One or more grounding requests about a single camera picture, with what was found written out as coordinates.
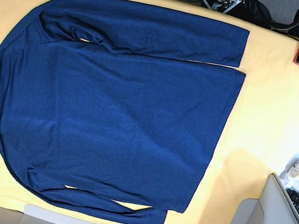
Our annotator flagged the blue long-sleeve shirt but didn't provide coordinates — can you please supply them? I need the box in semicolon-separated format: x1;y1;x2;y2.
0;0;249;224

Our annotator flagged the yellow table cloth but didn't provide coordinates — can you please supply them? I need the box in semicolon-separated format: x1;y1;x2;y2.
0;0;299;224

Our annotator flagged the white tape dispenser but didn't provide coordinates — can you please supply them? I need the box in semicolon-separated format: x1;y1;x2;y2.
279;155;299;187

